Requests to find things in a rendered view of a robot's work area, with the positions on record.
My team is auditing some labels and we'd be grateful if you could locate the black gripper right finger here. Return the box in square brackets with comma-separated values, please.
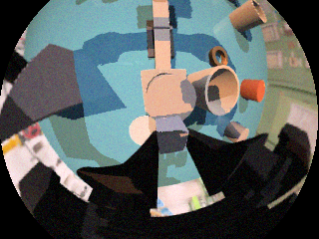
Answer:
[186, 128, 268, 196]

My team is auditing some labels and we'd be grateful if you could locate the brown ring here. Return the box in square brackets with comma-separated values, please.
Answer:
[208, 47, 228, 67]

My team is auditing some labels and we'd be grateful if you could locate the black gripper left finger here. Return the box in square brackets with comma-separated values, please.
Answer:
[76, 130, 159, 210]

